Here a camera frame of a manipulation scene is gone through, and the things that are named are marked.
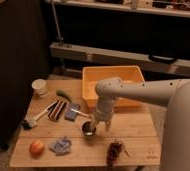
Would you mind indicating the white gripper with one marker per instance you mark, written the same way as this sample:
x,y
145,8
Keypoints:
x,y
103,112

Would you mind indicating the dark metal cup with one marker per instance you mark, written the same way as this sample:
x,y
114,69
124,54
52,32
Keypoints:
x,y
86,128

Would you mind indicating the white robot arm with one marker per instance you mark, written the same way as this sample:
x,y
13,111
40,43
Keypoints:
x,y
173,96

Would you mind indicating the green plastic cup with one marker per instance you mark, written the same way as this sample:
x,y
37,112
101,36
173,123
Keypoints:
x,y
89,135

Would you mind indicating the brown pine cone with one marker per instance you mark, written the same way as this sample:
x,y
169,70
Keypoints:
x,y
113,152

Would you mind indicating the small metal brush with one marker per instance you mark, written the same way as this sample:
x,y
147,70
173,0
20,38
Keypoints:
x,y
77,112

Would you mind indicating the blue sponge block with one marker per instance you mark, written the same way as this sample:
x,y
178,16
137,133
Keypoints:
x,y
70,114

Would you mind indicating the crumpled blue cloth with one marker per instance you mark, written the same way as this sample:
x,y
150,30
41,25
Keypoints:
x,y
61,146

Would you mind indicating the wooden table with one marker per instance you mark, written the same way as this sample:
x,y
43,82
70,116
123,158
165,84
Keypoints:
x,y
132,124

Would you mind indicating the yellow plastic bin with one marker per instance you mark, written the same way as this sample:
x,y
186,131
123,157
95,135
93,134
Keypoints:
x,y
91,75

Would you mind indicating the striped brown box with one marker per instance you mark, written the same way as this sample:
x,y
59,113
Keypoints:
x,y
54,114

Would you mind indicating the green cucumber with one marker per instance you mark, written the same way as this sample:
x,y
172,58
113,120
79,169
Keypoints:
x,y
63,94

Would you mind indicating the red apple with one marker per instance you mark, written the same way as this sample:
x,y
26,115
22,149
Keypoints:
x,y
36,147

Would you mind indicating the white paper cup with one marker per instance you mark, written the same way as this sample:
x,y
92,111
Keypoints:
x,y
39,86

